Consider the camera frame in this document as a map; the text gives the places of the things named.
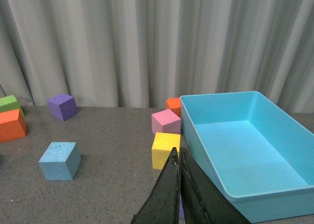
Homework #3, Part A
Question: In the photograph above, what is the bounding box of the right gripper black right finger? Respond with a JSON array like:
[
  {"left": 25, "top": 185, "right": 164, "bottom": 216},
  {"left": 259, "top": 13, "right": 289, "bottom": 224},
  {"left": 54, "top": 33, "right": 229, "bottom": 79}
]
[{"left": 180, "top": 149, "right": 249, "bottom": 224}]

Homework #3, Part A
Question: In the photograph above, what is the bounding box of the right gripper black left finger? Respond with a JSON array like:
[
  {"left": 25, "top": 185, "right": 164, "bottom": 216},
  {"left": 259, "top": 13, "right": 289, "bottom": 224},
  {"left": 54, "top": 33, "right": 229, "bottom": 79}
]
[{"left": 131, "top": 147, "right": 181, "bottom": 224}]

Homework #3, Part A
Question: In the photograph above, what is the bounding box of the light blue foam block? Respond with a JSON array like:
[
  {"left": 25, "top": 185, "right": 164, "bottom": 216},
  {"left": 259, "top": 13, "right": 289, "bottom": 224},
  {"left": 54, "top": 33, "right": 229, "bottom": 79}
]
[{"left": 39, "top": 142, "right": 81, "bottom": 181}]

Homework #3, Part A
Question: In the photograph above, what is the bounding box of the purple foam block near tray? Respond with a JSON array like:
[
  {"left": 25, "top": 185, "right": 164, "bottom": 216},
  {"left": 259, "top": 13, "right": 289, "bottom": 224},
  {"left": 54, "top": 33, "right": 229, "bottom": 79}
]
[{"left": 179, "top": 196, "right": 185, "bottom": 220}]

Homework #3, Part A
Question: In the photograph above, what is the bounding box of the yellow foam block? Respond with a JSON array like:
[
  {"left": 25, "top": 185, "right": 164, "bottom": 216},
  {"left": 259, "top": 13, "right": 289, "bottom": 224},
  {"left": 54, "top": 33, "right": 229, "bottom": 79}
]
[{"left": 152, "top": 132, "right": 181, "bottom": 170}]

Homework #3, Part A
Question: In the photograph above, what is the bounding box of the light blue plastic tray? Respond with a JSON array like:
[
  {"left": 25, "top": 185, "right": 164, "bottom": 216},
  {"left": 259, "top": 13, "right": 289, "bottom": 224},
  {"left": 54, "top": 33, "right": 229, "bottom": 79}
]
[{"left": 181, "top": 91, "right": 314, "bottom": 223}]

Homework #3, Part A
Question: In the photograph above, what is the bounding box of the pink foam block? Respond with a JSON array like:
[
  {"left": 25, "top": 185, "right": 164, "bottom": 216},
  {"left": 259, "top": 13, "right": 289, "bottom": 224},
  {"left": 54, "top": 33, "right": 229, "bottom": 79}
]
[{"left": 151, "top": 109, "right": 181, "bottom": 135}]

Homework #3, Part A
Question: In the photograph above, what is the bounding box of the orange foam block behind tray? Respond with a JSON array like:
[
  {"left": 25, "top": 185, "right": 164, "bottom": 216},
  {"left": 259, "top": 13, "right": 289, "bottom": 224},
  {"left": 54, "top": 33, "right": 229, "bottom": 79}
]
[{"left": 165, "top": 98, "right": 181, "bottom": 117}]

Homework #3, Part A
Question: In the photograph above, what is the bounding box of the purple foam block far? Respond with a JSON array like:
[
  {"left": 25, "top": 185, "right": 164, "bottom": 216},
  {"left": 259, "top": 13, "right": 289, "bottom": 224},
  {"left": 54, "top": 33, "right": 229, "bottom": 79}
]
[{"left": 47, "top": 93, "right": 78, "bottom": 121}]

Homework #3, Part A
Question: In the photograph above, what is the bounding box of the grey curtain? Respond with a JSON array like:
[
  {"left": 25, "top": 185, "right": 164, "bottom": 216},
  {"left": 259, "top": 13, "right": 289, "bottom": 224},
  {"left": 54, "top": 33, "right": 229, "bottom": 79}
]
[{"left": 0, "top": 0, "right": 314, "bottom": 113}]

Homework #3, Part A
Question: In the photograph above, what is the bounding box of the orange foam block left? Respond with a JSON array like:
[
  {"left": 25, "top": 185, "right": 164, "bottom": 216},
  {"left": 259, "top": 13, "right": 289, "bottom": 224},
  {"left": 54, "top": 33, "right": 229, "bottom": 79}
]
[{"left": 0, "top": 109, "right": 27, "bottom": 143}]

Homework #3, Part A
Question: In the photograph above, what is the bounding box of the green foam block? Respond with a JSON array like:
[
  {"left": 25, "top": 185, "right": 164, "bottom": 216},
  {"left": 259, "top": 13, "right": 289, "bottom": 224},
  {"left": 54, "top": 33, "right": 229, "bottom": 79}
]
[{"left": 0, "top": 95, "right": 24, "bottom": 116}]

